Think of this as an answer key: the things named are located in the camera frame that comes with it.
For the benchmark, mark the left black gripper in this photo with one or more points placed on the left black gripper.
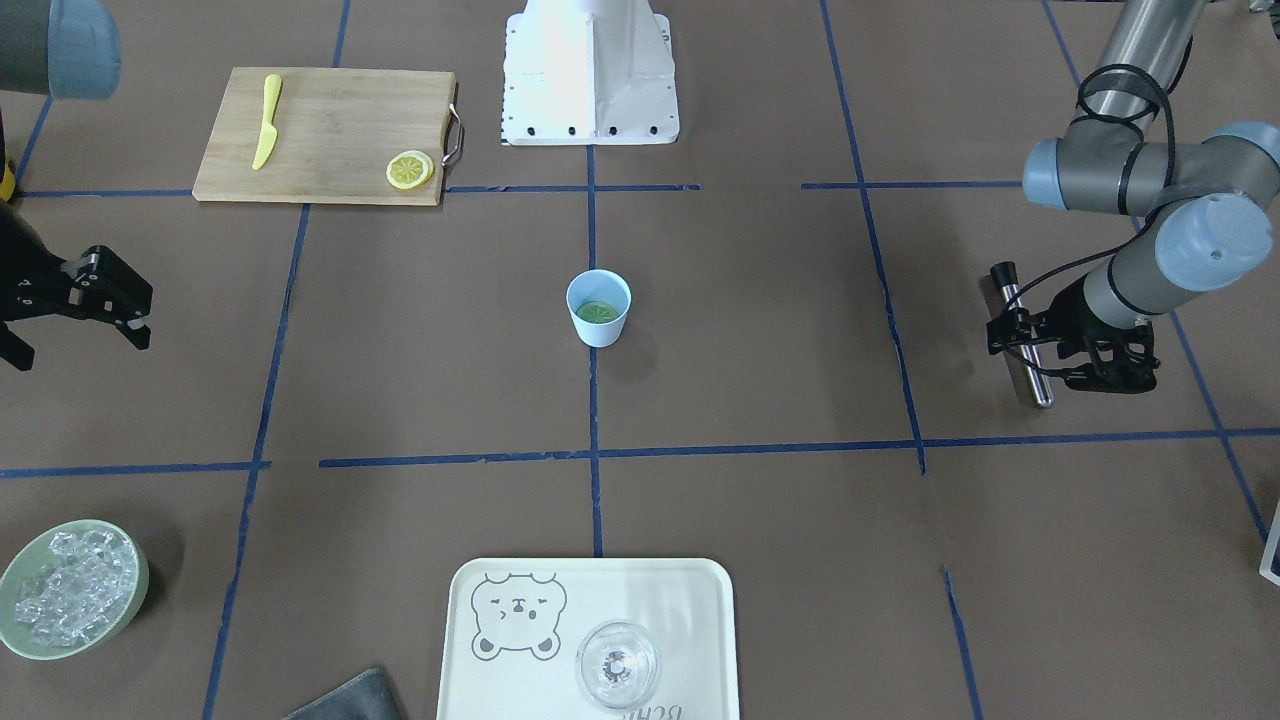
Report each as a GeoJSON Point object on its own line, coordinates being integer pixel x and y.
{"type": "Point", "coordinates": [1072, 312]}

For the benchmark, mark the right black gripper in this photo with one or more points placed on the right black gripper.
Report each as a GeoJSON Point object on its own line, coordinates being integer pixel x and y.
{"type": "Point", "coordinates": [28, 272]}

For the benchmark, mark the steel muddler black tip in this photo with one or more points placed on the steel muddler black tip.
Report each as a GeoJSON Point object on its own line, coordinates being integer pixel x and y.
{"type": "Point", "coordinates": [1003, 298]}

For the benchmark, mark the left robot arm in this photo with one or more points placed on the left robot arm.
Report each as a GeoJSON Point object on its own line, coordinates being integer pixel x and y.
{"type": "Point", "coordinates": [1203, 205]}

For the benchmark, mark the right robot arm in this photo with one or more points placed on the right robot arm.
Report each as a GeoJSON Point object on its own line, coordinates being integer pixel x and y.
{"type": "Point", "coordinates": [62, 50]}

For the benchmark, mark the blue paper cup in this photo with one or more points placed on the blue paper cup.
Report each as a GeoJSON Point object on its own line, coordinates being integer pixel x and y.
{"type": "Point", "coordinates": [603, 285]}

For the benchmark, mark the yellow plastic knife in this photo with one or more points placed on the yellow plastic knife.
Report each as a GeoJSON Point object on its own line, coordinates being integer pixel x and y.
{"type": "Point", "coordinates": [268, 133]}

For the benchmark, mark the green bowl of ice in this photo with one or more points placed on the green bowl of ice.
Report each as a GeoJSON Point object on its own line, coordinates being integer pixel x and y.
{"type": "Point", "coordinates": [72, 589]}

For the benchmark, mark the wooden cutting board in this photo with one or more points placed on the wooden cutting board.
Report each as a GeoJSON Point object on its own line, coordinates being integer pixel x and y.
{"type": "Point", "coordinates": [338, 128]}

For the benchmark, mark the grey folded cloth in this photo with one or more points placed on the grey folded cloth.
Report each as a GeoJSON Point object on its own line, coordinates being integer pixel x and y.
{"type": "Point", "coordinates": [367, 695]}

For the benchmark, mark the cream bear serving tray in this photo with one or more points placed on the cream bear serving tray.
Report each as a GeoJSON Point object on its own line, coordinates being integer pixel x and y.
{"type": "Point", "coordinates": [514, 627]}

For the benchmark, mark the clear wine glass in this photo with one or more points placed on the clear wine glass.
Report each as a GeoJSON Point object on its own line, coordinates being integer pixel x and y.
{"type": "Point", "coordinates": [618, 665]}

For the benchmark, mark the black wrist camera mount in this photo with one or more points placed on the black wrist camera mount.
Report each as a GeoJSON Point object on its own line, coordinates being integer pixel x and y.
{"type": "Point", "coordinates": [1121, 364]}

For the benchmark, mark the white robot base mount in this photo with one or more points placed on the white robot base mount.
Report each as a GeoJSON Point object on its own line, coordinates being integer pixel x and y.
{"type": "Point", "coordinates": [589, 73]}

